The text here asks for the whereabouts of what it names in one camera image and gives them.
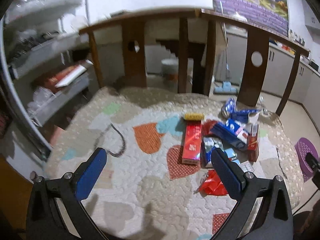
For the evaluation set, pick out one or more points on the white plastic bucket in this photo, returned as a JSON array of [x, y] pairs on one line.
[[170, 69]]

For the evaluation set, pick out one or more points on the dark blue carton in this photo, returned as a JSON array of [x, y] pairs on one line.
[[232, 133]]

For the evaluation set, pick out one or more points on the grey kitchen cabinets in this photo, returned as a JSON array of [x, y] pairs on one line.
[[279, 63]]

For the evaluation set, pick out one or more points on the small light blue box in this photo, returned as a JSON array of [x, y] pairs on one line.
[[232, 156]]

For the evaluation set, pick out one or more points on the grey shelving rack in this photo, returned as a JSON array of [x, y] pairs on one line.
[[44, 64]]

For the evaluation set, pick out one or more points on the red snack bag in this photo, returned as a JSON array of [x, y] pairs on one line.
[[207, 126]]

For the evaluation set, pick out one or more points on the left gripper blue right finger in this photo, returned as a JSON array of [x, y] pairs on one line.
[[229, 173]]

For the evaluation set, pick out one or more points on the long red carton box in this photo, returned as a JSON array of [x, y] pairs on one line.
[[192, 143]]

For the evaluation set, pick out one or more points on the blue Chinese text box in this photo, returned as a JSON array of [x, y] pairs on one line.
[[242, 116]]

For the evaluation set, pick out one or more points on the blue white tissue pack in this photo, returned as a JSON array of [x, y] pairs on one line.
[[228, 108]]

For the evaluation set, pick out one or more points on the dark wooden chair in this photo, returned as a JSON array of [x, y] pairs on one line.
[[189, 33]]

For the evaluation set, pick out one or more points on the small red box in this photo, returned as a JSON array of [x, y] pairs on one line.
[[253, 142]]

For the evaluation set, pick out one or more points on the blue flat mop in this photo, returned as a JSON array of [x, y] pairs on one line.
[[226, 88]]

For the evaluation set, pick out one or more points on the quilted heart pattern cushion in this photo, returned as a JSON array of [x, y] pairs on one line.
[[144, 191]]

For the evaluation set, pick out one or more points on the red plastic wrapper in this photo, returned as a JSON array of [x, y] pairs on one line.
[[211, 184]]

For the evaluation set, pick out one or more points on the floral tissue packet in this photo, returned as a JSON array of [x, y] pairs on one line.
[[208, 145]]

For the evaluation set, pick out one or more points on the yellow blue box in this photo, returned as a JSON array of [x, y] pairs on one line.
[[193, 116]]

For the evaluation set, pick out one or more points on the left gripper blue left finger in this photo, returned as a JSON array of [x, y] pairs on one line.
[[88, 172]]

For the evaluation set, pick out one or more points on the colourful wall poster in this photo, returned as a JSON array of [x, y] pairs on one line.
[[270, 14]]

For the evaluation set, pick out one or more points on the purple plastic waste basket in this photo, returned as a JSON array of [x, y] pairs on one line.
[[303, 147]]

